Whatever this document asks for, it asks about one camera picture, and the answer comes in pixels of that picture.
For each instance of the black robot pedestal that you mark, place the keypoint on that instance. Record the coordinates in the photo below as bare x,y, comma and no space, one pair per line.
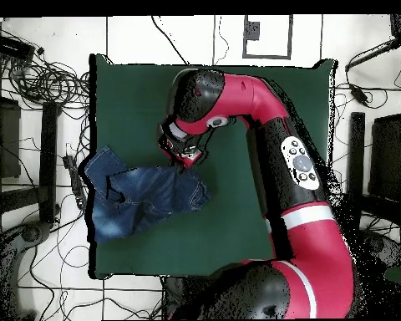
173,294

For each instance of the black power adapter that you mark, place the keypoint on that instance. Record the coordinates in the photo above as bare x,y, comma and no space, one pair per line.
359,94

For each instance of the grey stand foot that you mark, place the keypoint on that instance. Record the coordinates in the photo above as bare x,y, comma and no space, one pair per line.
384,247
30,233

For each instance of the black power strip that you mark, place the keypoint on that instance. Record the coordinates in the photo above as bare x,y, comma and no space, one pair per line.
74,180

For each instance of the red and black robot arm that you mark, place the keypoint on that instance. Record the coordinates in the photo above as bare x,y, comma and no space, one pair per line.
304,234

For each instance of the black metal frame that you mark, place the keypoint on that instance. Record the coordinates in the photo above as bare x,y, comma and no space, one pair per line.
356,150
48,150

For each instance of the black network switch box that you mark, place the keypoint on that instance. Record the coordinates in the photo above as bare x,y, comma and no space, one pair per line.
11,46

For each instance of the blue denim jeans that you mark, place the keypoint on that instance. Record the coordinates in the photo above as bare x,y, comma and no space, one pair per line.
137,200

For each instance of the dark green table cloth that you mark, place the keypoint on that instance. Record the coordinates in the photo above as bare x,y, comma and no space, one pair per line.
220,217

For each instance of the black rod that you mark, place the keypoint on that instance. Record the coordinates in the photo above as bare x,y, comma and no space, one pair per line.
374,53

